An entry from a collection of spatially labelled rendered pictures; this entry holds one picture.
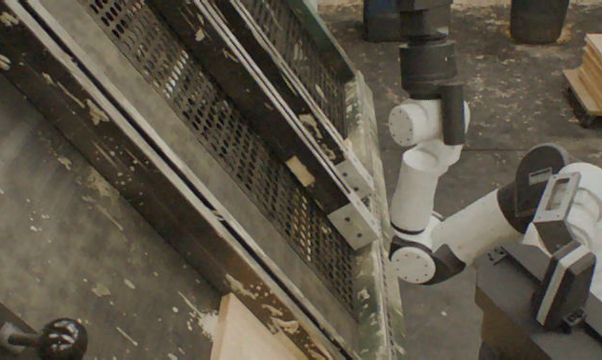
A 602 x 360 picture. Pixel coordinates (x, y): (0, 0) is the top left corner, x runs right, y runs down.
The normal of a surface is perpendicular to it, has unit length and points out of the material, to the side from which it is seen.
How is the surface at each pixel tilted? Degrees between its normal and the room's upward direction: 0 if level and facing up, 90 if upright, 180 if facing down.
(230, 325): 57
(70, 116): 90
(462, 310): 0
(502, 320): 103
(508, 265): 16
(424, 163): 7
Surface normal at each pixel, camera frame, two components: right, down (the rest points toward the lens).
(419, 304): -0.04, -0.84
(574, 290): 0.53, 0.58
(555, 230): -0.48, 0.64
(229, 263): -0.04, 0.55
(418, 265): -0.37, 0.51
